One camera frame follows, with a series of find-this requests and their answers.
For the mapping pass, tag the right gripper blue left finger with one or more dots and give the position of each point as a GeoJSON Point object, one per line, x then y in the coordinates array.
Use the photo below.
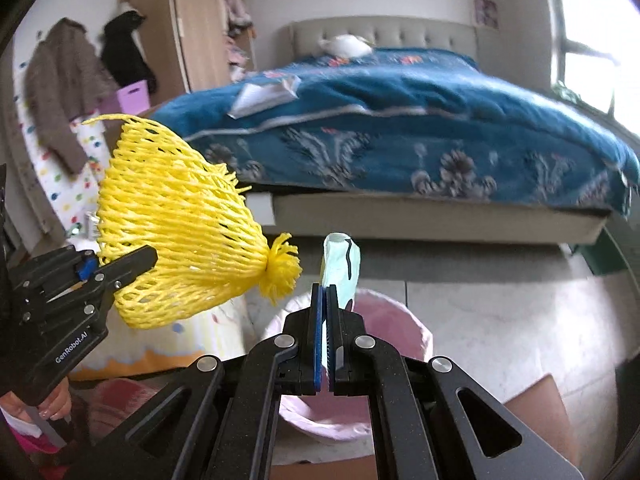
{"type": "Point", "coordinates": [317, 308]}

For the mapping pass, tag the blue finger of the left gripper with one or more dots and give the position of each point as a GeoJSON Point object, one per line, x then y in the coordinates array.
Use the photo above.
{"type": "Point", "coordinates": [124, 270]}
{"type": "Point", "coordinates": [87, 266]}

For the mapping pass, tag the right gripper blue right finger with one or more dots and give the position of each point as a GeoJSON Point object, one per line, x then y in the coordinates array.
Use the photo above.
{"type": "Point", "coordinates": [334, 336]}

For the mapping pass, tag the light green paper wrapper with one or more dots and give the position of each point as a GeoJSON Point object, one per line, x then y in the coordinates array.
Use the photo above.
{"type": "Point", "coordinates": [341, 267]}

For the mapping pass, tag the yellow foam fruit net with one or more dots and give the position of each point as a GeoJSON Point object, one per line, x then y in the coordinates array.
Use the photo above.
{"type": "Point", "coordinates": [160, 192]}

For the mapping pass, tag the pink lined trash bin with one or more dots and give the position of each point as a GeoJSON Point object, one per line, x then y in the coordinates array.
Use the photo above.
{"type": "Point", "coordinates": [331, 415]}

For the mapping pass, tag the person's left hand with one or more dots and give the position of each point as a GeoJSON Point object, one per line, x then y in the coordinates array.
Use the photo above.
{"type": "Point", "coordinates": [57, 405]}

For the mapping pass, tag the polka dot white cabinet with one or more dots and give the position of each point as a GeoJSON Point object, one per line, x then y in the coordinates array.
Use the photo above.
{"type": "Point", "coordinates": [64, 203]}

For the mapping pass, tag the striped dotted tablecloth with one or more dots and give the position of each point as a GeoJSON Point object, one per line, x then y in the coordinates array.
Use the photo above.
{"type": "Point", "coordinates": [224, 331]}

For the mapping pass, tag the white label on bed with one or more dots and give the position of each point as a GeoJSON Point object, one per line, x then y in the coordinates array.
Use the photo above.
{"type": "Point", "coordinates": [261, 207]}

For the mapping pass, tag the purple plastic basket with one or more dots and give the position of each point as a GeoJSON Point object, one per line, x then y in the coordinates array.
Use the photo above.
{"type": "Point", "coordinates": [132, 100]}

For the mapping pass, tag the brown quilted jacket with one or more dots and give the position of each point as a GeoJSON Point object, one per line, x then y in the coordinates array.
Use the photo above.
{"type": "Point", "coordinates": [65, 80]}

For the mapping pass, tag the blue floral bed blanket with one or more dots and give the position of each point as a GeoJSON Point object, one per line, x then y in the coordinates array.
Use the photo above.
{"type": "Point", "coordinates": [423, 122]}

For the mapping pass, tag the folded grey checked cloth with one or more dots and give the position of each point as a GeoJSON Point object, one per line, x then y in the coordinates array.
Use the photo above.
{"type": "Point", "coordinates": [255, 98]}

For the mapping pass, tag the black hanging coat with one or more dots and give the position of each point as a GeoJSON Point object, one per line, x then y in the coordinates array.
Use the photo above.
{"type": "Point", "coordinates": [120, 54]}

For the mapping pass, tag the white pillow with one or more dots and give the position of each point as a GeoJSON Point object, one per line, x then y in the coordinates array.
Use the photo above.
{"type": "Point", "coordinates": [345, 46]}

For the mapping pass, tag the wooden wardrobe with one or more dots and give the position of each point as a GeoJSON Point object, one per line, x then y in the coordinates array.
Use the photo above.
{"type": "Point", "coordinates": [182, 42]}

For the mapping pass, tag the hanging clothes in wardrobe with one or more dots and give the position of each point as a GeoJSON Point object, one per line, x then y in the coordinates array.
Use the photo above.
{"type": "Point", "coordinates": [237, 28]}

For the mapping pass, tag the beige upholstered bed frame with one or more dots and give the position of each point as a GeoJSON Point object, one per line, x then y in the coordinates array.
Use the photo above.
{"type": "Point", "coordinates": [367, 216]}

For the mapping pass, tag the small wall photo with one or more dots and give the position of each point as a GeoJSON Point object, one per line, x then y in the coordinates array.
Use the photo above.
{"type": "Point", "coordinates": [486, 14]}

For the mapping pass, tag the window with dark frame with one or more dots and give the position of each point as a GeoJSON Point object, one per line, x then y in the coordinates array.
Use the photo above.
{"type": "Point", "coordinates": [600, 51]}

